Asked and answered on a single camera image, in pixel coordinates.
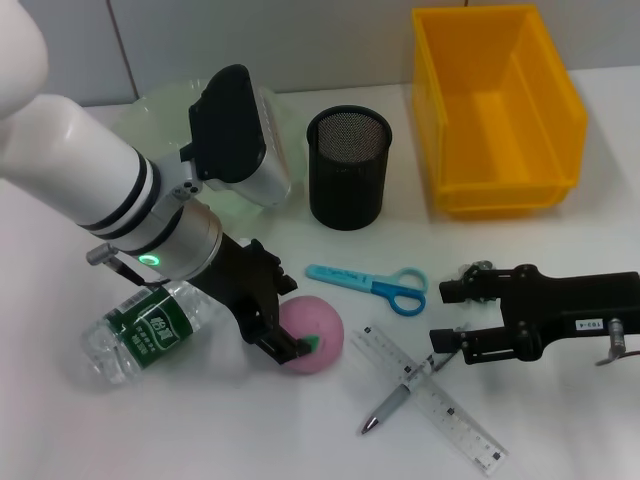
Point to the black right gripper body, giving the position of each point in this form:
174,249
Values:
570,307

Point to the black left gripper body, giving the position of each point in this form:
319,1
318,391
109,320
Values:
245,285

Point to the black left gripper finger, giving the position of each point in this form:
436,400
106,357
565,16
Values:
280,345
286,285

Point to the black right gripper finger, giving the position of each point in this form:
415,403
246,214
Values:
445,341
452,291

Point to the pink toy peach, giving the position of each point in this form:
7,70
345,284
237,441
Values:
320,325

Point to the clear green label water bottle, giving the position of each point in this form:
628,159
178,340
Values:
150,330

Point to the blue capped scissors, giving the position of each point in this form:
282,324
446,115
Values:
350,278

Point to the silver clear ballpoint pen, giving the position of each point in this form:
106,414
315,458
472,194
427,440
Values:
395,400

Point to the clear plastic ruler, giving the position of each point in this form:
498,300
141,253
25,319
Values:
465,425

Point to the black mesh pen cup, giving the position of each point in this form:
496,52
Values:
345,190

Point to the pale green wavy fruit bowl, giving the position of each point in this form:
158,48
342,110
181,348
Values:
160,115

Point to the yellow plastic storage bin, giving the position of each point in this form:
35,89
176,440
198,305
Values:
500,130

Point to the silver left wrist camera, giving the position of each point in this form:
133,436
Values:
235,135

